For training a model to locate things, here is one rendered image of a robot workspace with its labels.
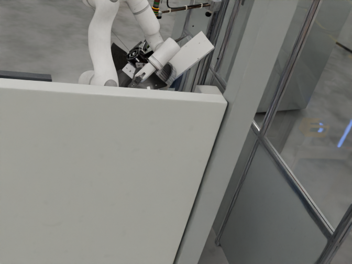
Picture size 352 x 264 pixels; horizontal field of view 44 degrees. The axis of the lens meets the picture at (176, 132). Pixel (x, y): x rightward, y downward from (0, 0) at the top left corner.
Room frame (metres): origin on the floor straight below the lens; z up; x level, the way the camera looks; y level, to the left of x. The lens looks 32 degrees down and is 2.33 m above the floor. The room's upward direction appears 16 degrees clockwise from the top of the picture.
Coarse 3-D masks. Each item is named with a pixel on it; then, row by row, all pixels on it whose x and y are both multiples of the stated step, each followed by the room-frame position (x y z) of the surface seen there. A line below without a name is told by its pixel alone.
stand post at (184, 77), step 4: (184, 72) 2.71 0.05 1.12; (188, 72) 2.72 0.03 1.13; (180, 76) 2.73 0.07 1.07; (184, 76) 2.71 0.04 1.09; (188, 76) 2.72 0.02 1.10; (176, 80) 2.79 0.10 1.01; (180, 80) 2.72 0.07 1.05; (184, 80) 2.72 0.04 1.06; (176, 84) 2.77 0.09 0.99; (180, 84) 2.70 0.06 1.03; (184, 84) 2.72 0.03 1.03; (176, 88) 2.75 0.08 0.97; (180, 88) 2.71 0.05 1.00; (184, 88) 2.72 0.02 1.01
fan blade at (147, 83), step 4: (136, 68) 2.44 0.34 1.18; (140, 68) 2.45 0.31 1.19; (136, 72) 2.40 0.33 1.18; (152, 76) 2.39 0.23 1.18; (156, 76) 2.40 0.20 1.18; (132, 80) 2.33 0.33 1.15; (148, 80) 2.34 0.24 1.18; (152, 80) 2.35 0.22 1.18; (156, 80) 2.35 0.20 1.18; (160, 80) 2.36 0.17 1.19; (140, 84) 2.29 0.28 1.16; (144, 84) 2.30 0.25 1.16; (148, 84) 2.30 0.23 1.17; (152, 84) 2.30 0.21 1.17; (160, 84) 2.31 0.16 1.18; (164, 84) 2.32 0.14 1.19; (136, 88) 2.27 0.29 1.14; (140, 88) 2.27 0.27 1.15; (144, 88) 2.27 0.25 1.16; (152, 88) 2.27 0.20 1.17; (156, 88) 2.27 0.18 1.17
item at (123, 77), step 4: (120, 72) 2.51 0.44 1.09; (124, 72) 2.51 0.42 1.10; (120, 76) 2.49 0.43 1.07; (124, 76) 2.49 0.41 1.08; (128, 76) 2.50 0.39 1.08; (120, 80) 2.47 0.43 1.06; (124, 80) 2.48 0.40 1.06; (128, 80) 2.48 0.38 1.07; (120, 84) 2.46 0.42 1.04; (124, 84) 2.46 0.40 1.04; (128, 84) 2.47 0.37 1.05
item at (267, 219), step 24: (192, 72) 3.53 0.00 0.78; (240, 168) 2.44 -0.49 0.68; (264, 168) 2.24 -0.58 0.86; (240, 192) 2.35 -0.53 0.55; (264, 192) 2.15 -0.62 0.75; (288, 192) 1.99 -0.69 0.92; (216, 216) 2.50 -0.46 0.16; (240, 216) 2.26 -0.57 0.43; (264, 216) 2.07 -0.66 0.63; (288, 216) 1.91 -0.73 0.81; (240, 240) 2.17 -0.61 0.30; (264, 240) 1.99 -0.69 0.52; (288, 240) 1.84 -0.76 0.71; (312, 240) 1.71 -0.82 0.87
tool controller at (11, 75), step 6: (0, 72) 1.85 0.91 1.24; (6, 72) 1.87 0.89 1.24; (12, 72) 1.89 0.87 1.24; (18, 72) 1.91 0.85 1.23; (24, 72) 1.93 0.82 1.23; (6, 78) 1.81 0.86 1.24; (12, 78) 1.82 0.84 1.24; (18, 78) 1.83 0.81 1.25; (24, 78) 1.84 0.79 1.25; (30, 78) 1.86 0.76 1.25; (36, 78) 1.87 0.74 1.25; (42, 78) 1.89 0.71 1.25; (48, 78) 1.90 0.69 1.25
